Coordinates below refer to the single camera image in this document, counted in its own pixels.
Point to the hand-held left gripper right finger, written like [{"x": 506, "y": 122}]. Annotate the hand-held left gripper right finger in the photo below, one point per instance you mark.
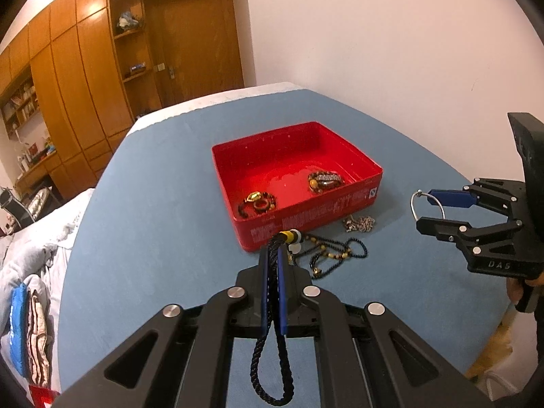
[{"x": 282, "y": 289}]

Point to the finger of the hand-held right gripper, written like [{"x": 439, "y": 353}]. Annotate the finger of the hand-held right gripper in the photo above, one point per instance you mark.
[
  {"x": 450, "y": 197},
  {"x": 442, "y": 228}
]

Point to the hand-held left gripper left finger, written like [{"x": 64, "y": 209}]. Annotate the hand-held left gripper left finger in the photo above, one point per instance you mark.
[{"x": 265, "y": 284}]

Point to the silver bangle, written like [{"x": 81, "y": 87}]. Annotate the silver bangle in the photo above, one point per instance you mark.
[{"x": 413, "y": 204}]

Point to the gold pendant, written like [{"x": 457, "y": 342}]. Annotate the gold pendant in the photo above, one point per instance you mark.
[{"x": 253, "y": 196}]

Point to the red tin box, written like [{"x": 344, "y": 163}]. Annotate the red tin box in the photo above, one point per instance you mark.
[{"x": 272, "y": 165}]

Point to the silver watch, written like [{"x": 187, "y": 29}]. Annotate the silver watch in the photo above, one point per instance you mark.
[{"x": 328, "y": 177}]

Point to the person's right hand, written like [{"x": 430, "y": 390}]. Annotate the person's right hand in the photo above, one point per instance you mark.
[{"x": 513, "y": 292}]

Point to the grey white duvet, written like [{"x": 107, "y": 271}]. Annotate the grey white duvet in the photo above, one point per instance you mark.
[{"x": 46, "y": 238}]

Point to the folded striped clothes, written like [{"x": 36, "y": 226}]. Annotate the folded striped clothes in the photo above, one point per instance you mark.
[{"x": 40, "y": 340}]

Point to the red tin lid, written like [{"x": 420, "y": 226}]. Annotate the red tin lid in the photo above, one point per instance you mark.
[{"x": 44, "y": 397}]

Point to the wooden desk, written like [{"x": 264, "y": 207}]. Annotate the wooden desk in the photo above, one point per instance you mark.
[{"x": 40, "y": 174}]

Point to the blue folded cloth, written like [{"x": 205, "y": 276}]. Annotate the blue folded cloth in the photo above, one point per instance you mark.
[{"x": 19, "y": 331}]

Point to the wooden door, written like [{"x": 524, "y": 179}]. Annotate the wooden door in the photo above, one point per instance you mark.
[{"x": 199, "y": 42}]

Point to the black office chair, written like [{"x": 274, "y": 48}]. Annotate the black office chair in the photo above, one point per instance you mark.
[{"x": 17, "y": 212}]

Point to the wooden corner shelf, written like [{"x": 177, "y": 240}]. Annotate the wooden corner shelf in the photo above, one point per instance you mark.
[{"x": 131, "y": 55}]

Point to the wooden wardrobe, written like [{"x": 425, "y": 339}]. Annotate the wooden wardrobe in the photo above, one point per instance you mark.
[{"x": 80, "y": 72}]

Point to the figurine on shelf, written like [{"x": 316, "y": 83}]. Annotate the figurine on shelf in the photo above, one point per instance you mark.
[{"x": 127, "y": 20}]

